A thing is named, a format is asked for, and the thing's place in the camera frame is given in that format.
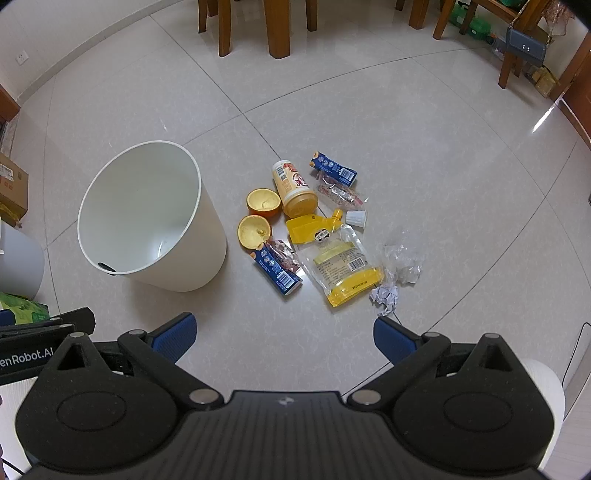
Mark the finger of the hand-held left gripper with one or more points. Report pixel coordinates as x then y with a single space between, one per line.
78 321

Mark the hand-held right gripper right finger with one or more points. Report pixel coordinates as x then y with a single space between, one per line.
392 340

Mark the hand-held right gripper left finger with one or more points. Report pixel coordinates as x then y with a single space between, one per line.
173 336

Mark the white paper ball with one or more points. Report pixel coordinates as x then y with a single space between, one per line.
384 299

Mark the clear plastic wrap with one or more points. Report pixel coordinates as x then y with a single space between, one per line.
401 258

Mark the yellow spout pouch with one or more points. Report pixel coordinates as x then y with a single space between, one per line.
341 263

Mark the blue drink carton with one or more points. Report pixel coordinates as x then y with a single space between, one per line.
332 166
277 274

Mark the white ribbed bottle cap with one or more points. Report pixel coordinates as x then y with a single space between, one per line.
356 218

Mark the white plastic trash bin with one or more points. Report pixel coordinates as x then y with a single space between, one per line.
138 207

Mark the orange peel half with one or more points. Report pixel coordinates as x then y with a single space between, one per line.
251 231
263 203

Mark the dark red snack wrapper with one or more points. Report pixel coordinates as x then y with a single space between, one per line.
286 254

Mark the green printed box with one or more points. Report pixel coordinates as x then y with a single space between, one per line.
25 310

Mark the person's white trouser leg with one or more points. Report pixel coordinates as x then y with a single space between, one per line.
549 397
18 415

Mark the brown cardboard box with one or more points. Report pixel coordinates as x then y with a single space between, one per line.
11 184

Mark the wooden chair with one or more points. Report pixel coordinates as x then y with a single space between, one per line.
508 74
224 27

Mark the yellow carton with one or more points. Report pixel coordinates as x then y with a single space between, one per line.
545 81

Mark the grey handbag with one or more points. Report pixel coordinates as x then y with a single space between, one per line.
526 46

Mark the green plastic crate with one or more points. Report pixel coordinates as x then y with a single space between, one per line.
478 27

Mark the white wall outlet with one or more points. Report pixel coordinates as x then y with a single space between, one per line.
22 58

